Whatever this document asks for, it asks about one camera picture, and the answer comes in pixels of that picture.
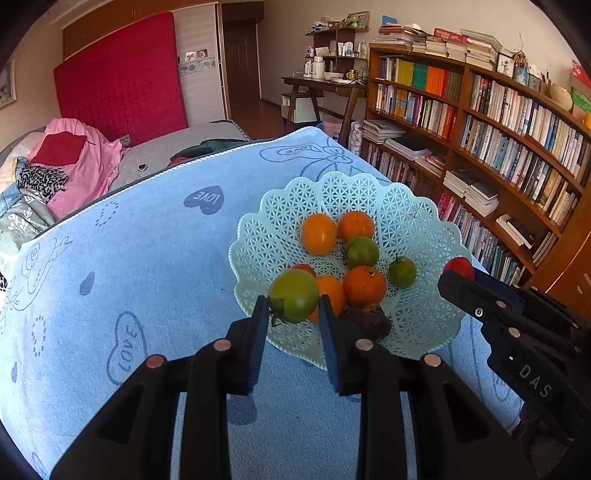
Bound large green tomato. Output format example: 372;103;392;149
268;269;320;324

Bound small green tomato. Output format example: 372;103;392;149
388;256;417;289
344;236;380;268

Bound white drawer cabinet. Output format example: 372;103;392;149
280;91;324;124

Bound orange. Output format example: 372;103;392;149
308;275;346;324
342;266;387;307
338;210;375;241
301;213;338;256

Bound dark wooden door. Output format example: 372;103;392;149
221;4;264;118

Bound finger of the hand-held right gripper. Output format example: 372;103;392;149
475;268;578;326
437;271;573;416

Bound white wardrobe panel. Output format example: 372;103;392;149
175;4;227;127

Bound grey bed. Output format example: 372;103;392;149
0;119;252;232

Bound dark green cloth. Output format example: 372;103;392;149
167;138;245;167

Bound blue printed towel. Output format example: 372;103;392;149
0;126;527;480

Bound dark brown passion fruit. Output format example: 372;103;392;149
341;303;393;343

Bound white book piles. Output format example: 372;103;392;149
376;23;504;70

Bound woven straw basket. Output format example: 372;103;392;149
549;83;574;110

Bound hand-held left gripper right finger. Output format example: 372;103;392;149
318;295;539;480

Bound wooden bookshelf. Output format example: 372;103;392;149
362;44;591;305

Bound pink cloth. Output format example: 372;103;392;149
44;117;132;220

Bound wooden desk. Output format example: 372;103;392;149
281;75;368;139

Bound blue denim cloth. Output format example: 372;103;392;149
0;156;33;199

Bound floral paper roll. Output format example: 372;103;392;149
348;120;365;155

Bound red upright mattress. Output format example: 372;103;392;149
53;11;189;148

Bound framed wall picture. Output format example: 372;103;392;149
0;58;18;110

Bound horizontal book stacks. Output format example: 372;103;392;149
362;119;536;250

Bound rows of upright books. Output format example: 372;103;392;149
369;55;589;287

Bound light blue plastic basket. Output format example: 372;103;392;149
228;171;474;372

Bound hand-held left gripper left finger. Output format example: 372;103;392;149
50;295;271;480

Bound wooden desk hutch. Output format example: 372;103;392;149
305;25;370;61

